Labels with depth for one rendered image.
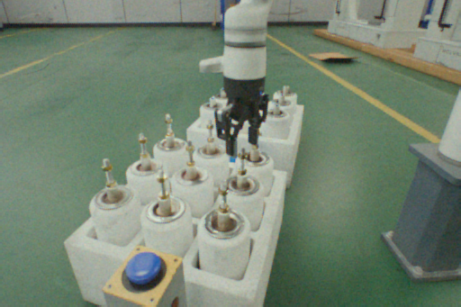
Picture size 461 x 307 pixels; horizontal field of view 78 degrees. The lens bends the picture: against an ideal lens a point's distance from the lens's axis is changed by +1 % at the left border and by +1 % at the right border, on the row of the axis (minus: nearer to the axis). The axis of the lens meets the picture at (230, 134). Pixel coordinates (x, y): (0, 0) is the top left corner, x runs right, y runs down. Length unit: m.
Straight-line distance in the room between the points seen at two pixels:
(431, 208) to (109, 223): 0.68
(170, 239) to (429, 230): 0.58
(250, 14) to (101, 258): 0.52
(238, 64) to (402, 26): 3.45
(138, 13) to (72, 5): 1.33
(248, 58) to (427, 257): 0.64
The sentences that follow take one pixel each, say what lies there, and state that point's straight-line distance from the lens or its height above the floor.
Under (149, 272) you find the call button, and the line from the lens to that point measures 0.38.
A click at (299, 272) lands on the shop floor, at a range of 0.80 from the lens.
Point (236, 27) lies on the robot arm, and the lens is 0.47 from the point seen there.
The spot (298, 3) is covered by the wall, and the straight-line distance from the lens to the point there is 7.08.
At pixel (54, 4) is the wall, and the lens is 7.44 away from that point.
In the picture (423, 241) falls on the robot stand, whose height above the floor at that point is 0.10.
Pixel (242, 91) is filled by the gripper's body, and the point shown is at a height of 0.47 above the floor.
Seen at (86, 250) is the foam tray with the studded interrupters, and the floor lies 0.18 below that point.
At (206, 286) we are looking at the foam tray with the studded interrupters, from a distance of 0.55.
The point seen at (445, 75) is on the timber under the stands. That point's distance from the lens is 2.92.
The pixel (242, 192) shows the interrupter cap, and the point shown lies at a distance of 0.60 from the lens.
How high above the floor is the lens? 0.62
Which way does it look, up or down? 26 degrees down
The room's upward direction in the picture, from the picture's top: straight up
